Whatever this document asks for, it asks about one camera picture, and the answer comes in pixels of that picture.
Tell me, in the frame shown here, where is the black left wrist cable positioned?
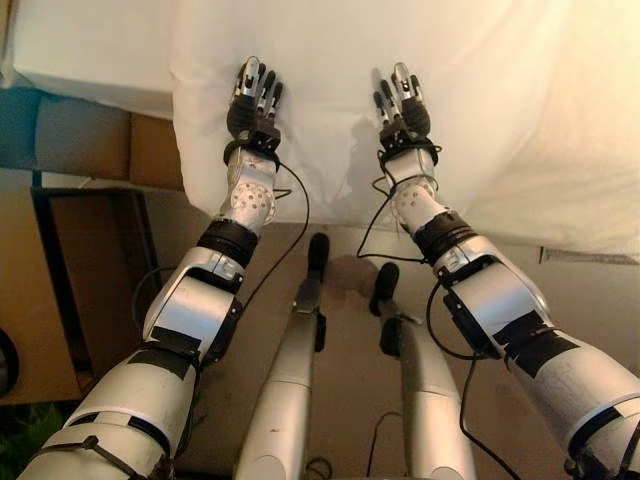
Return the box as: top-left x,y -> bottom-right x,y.
234,155 -> 311,317

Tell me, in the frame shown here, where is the dark round object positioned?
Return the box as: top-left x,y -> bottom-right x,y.
0,327 -> 21,397

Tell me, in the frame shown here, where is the robot left leg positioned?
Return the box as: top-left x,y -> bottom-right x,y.
233,232 -> 332,480

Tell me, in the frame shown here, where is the white mattress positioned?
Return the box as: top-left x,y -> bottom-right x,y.
3,0 -> 177,120

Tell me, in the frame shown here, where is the large open cardboard box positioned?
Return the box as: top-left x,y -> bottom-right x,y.
0,185 -> 166,405

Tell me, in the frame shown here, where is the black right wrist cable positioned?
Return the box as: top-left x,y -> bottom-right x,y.
355,148 -> 444,267

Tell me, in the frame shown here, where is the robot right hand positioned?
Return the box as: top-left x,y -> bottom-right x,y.
370,61 -> 434,152

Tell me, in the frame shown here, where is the green plant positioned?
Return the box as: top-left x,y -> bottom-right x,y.
0,398 -> 76,480

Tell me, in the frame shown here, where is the robot right leg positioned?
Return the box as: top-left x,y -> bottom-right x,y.
368,261 -> 477,480

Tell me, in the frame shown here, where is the small brown cardboard box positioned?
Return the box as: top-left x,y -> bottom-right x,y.
128,112 -> 187,192

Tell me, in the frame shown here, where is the white bed sheet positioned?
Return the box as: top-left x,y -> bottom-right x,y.
169,0 -> 640,259

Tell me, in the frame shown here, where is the grey tape strip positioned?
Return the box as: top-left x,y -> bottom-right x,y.
538,245 -> 640,265

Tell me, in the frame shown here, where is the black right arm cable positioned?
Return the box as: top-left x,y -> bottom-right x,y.
424,277 -> 524,480

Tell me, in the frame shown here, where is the thin black body cable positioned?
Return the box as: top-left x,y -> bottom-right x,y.
367,410 -> 405,480

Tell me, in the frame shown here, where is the robot leg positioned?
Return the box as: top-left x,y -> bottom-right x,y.
368,261 -> 477,480
233,232 -> 332,480

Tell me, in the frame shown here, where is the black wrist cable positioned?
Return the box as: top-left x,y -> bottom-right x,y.
234,155 -> 311,317
355,148 -> 444,267

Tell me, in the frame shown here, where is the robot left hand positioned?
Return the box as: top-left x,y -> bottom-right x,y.
226,55 -> 286,150

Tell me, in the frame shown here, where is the blue-grey bed frame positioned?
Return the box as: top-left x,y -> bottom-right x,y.
0,85 -> 133,180

